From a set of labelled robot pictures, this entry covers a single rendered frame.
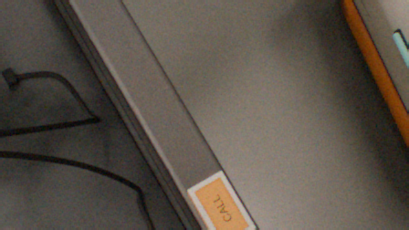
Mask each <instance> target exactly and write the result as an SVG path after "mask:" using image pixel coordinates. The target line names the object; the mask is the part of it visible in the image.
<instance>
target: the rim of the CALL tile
mask: <svg viewBox="0 0 409 230"><path fill-rule="evenodd" d="M219 177H220V179H221V180H222V182H223V184H224V186H225V187H226V189H227V191H228V192H229V193H230V195H231V197H232V198H233V200H234V202H235V204H236V206H237V208H238V209H239V211H240V213H242V215H243V216H244V219H246V222H247V223H248V227H246V229H244V230H255V229H256V227H255V225H254V224H253V221H252V220H251V219H250V216H248V213H247V212H246V210H245V208H244V206H243V205H242V204H241V202H240V201H239V199H238V197H237V195H236V194H235V191H233V188H232V187H231V184H229V182H228V180H227V179H226V177H225V176H224V174H223V172H222V171H220V172H218V173H216V174H214V175H212V176H211V177H209V178H207V179H206V180H204V181H202V182H200V183H199V184H197V185H196V186H193V187H192V188H189V189H188V190H187V192H188V193H189V195H190V197H191V198H192V200H193V202H194V204H195V205H196V208H197V209H198V211H199V213H200V215H201V216H202V217H203V219H204V221H205V223H206V225H207V226H208V227H209V230H215V227H214V224H212V222H211V220H210V219H209V216H208V215H207V214H206V212H205V210H204V208H203V206H202V205H201V204H200V202H199V200H198V198H197V197H196V194H195V193H194V192H196V191H198V190H199V189H200V188H203V187H204V186H206V185H207V184H209V183H210V182H213V181H214V180H217V178H219Z"/></svg>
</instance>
